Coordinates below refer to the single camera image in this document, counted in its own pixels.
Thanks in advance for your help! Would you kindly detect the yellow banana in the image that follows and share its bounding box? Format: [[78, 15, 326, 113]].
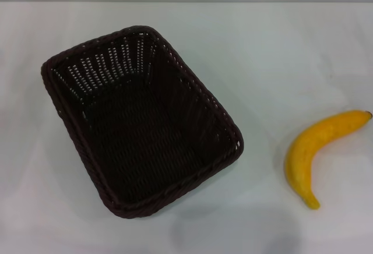
[[284, 110, 373, 210]]

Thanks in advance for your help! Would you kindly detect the dark brown woven basket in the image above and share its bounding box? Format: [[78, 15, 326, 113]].
[[40, 25, 245, 219]]

